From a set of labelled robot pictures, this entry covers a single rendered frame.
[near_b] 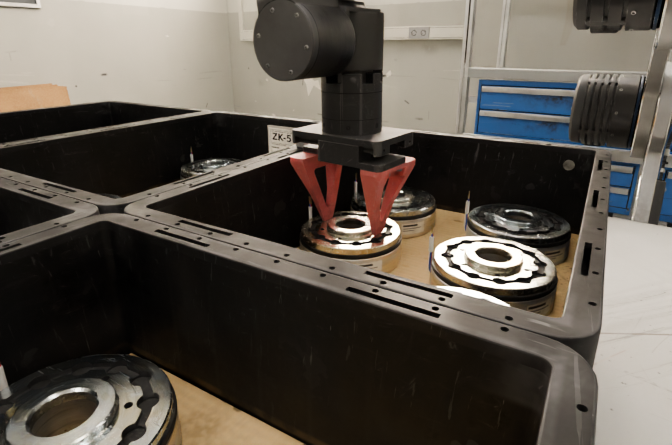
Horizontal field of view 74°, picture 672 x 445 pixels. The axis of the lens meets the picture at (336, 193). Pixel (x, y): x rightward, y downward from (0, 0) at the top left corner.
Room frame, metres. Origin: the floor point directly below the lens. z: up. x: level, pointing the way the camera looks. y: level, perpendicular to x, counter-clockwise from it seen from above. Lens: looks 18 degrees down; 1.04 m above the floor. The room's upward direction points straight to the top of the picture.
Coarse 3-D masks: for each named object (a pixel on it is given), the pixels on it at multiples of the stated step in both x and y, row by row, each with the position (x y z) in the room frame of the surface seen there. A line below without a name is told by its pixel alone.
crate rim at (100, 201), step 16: (208, 112) 0.77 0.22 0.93; (224, 112) 0.77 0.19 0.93; (112, 128) 0.61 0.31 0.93; (128, 128) 0.63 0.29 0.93; (16, 144) 0.51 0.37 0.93; (32, 144) 0.52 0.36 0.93; (48, 144) 0.53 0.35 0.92; (256, 160) 0.43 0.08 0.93; (0, 176) 0.38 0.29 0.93; (16, 176) 0.38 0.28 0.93; (192, 176) 0.38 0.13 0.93; (208, 176) 0.38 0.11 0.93; (64, 192) 0.33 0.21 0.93; (80, 192) 0.33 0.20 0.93; (144, 192) 0.33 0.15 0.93; (160, 192) 0.33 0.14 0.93; (112, 208) 0.30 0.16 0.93
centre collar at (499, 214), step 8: (504, 208) 0.47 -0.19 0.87; (512, 208) 0.47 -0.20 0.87; (520, 208) 0.47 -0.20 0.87; (496, 216) 0.45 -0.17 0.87; (504, 216) 0.44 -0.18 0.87; (528, 216) 0.45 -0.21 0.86; (536, 216) 0.44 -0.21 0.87; (512, 224) 0.43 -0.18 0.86; (520, 224) 0.42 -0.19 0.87; (528, 224) 0.42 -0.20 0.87; (536, 224) 0.43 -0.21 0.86
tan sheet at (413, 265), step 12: (444, 216) 0.54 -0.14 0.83; (456, 216) 0.54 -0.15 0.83; (468, 216) 0.54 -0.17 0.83; (444, 228) 0.50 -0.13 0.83; (456, 228) 0.50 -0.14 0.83; (408, 240) 0.46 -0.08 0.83; (420, 240) 0.46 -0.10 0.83; (444, 240) 0.46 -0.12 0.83; (576, 240) 0.46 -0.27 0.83; (408, 252) 0.43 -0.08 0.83; (420, 252) 0.43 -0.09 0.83; (432, 252) 0.43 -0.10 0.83; (408, 264) 0.40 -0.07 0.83; (420, 264) 0.40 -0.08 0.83; (564, 264) 0.40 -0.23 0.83; (408, 276) 0.38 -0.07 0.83; (420, 276) 0.38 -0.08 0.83; (564, 276) 0.38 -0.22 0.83; (564, 288) 0.36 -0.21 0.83; (564, 300) 0.34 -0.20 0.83; (552, 312) 0.32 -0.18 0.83
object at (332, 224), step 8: (344, 216) 0.44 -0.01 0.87; (352, 216) 0.44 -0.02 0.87; (360, 216) 0.44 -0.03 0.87; (328, 224) 0.42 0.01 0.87; (336, 224) 0.42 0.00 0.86; (360, 224) 0.43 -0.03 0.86; (368, 224) 0.42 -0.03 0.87; (336, 232) 0.40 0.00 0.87; (344, 232) 0.40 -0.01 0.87; (352, 232) 0.40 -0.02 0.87; (360, 232) 0.40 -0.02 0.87; (368, 232) 0.41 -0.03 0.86
